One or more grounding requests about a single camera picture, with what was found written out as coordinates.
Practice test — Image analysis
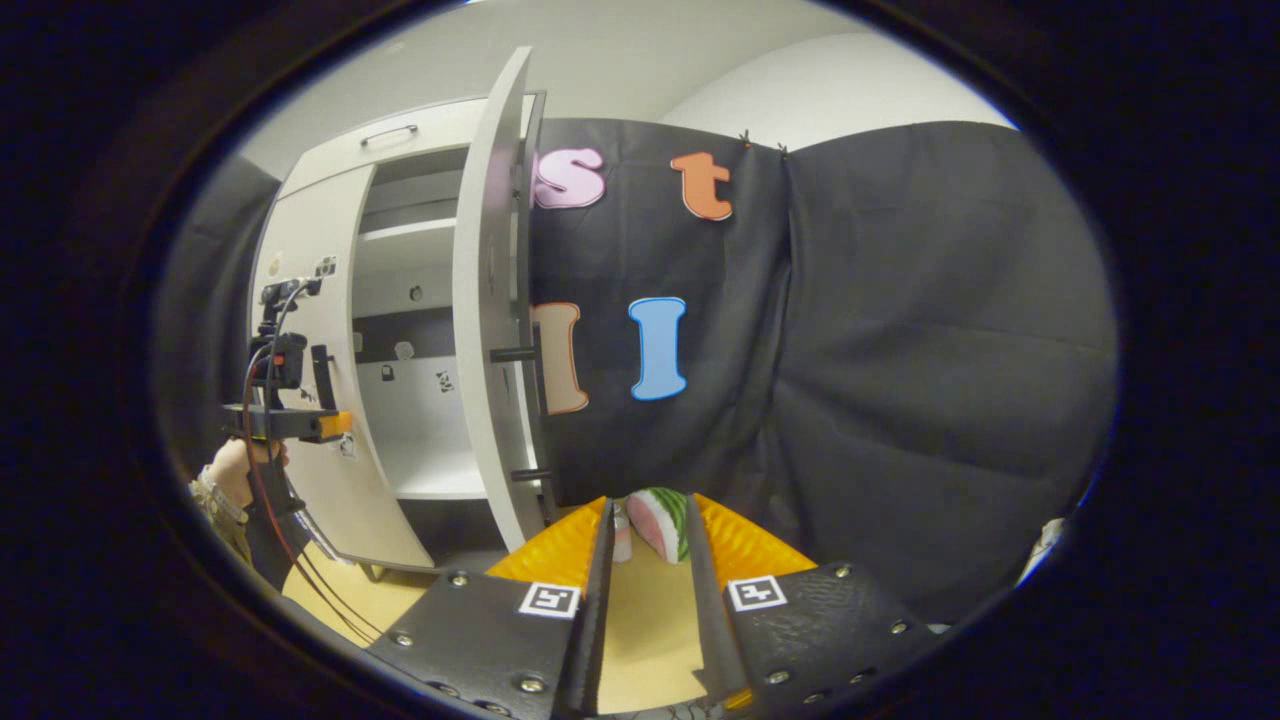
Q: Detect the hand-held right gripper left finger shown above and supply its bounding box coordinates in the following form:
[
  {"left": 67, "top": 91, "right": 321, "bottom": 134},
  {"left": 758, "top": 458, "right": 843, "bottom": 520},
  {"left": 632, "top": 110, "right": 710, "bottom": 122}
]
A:
[{"left": 365, "top": 497, "right": 616, "bottom": 720}]

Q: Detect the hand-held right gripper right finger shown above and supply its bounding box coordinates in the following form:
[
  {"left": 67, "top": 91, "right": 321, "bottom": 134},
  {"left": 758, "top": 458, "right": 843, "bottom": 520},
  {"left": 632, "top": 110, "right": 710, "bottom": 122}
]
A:
[{"left": 685, "top": 493, "right": 941, "bottom": 716}]

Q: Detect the white double-door shoe cabinet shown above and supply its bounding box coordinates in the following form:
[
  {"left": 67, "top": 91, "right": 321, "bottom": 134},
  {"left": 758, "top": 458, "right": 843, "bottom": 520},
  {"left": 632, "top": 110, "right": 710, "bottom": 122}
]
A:
[{"left": 250, "top": 92, "right": 546, "bottom": 581}]

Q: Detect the cabinet door with camera sticker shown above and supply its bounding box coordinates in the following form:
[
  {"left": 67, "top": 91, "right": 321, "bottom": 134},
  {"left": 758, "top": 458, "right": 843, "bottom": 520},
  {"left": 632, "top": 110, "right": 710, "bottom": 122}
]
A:
[{"left": 248, "top": 163, "right": 439, "bottom": 573}]

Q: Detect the cabinet door with headphone sticker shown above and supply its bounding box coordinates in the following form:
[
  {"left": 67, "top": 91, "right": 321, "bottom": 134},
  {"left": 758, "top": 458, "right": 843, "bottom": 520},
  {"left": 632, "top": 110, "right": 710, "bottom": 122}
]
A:
[{"left": 452, "top": 47, "right": 546, "bottom": 553}]

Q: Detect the white cabinet shelf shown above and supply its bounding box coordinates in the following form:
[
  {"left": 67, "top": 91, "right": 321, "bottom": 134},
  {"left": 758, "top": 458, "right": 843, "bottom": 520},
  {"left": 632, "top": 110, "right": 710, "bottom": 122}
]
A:
[{"left": 358, "top": 217, "right": 461, "bottom": 244}]

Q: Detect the black backdrop cloth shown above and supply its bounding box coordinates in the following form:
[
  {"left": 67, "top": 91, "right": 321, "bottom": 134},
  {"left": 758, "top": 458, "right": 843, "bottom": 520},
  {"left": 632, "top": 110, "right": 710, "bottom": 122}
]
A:
[
  {"left": 155, "top": 150, "right": 286, "bottom": 481},
  {"left": 525, "top": 118, "right": 1121, "bottom": 626}
]

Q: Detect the watermelon slice toy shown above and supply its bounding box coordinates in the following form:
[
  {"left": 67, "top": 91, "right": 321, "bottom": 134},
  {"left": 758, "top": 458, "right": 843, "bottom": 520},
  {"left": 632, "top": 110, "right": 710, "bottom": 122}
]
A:
[{"left": 625, "top": 487, "right": 693, "bottom": 563}]

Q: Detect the red and black cable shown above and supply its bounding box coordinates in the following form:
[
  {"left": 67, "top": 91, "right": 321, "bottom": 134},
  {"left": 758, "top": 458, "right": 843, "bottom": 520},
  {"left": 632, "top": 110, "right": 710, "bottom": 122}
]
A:
[{"left": 243, "top": 285, "right": 386, "bottom": 646}]

